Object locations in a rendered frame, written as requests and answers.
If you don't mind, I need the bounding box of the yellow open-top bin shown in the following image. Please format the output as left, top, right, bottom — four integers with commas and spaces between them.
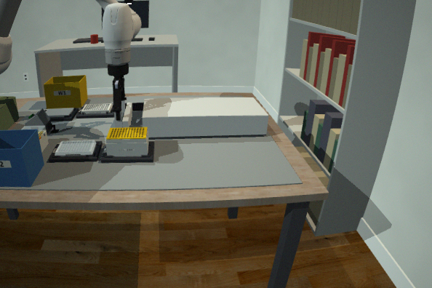
44, 75, 88, 109

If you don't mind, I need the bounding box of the blue open-top bin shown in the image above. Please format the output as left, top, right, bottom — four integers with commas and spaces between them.
0, 129, 44, 187

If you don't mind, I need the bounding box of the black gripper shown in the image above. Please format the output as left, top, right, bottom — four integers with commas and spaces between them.
108, 63, 129, 128

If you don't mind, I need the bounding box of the large grey bench mat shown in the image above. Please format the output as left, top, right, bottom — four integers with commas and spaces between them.
0, 116, 303, 191

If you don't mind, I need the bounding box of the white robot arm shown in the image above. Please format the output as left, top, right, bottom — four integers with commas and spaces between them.
0, 0, 141, 74

